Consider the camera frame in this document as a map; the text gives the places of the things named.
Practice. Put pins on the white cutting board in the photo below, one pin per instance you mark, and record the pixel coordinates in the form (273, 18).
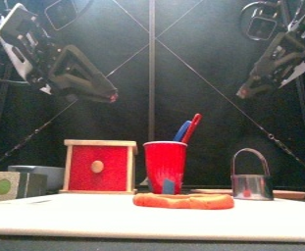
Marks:
(116, 219)

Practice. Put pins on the red play dough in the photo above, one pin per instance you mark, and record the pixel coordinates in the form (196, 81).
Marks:
(185, 201)

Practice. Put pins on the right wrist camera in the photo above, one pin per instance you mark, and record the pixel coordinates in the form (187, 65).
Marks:
(262, 27)

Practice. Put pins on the wooden box red drawer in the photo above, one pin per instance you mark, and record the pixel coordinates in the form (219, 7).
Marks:
(82, 178)

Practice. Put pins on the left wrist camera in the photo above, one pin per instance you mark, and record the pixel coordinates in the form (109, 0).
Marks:
(65, 13)

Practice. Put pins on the red plastic cup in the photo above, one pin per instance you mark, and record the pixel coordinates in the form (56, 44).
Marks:
(165, 163)

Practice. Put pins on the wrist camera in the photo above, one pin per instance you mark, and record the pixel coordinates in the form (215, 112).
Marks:
(65, 13)
(262, 27)

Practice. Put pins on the round metal cookie cutter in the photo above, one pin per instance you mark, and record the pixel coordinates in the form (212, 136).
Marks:
(251, 188)

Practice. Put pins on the blue plastic utensil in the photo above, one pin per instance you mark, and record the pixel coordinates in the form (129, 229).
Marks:
(183, 130)

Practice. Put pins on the small blue block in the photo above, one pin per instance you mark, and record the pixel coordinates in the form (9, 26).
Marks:
(168, 187)

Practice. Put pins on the grey cube green dot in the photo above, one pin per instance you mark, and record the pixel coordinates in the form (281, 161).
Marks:
(26, 186)

